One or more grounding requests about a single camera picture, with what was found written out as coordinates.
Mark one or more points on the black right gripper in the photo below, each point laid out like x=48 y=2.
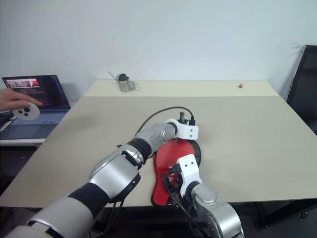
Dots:
x=176 y=179

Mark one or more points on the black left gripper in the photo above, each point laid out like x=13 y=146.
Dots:
x=182 y=118

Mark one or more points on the black and red paddle case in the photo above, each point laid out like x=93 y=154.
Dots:
x=171 y=153

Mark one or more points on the white disc with black dots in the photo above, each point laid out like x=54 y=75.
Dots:
x=31 y=114

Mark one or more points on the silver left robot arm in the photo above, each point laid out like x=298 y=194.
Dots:
x=111 y=171

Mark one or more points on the person's bare hand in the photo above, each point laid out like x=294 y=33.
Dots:
x=12 y=99

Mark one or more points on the black object in cup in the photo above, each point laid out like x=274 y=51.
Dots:
x=123 y=77

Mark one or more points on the thin pale stick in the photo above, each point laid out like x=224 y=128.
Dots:
x=112 y=75

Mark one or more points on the black office chair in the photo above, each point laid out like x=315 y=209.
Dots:
x=305 y=86

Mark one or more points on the black caster wheel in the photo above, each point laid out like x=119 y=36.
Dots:
x=301 y=215

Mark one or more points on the open blue-grey laptop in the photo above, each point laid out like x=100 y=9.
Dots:
x=49 y=99

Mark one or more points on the black device with green light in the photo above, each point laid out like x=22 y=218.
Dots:
x=5 y=119

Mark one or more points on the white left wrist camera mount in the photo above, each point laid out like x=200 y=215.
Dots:
x=187 y=130

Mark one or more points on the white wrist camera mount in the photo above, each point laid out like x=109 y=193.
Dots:
x=189 y=168
x=187 y=130

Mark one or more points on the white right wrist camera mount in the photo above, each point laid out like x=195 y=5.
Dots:
x=189 y=168

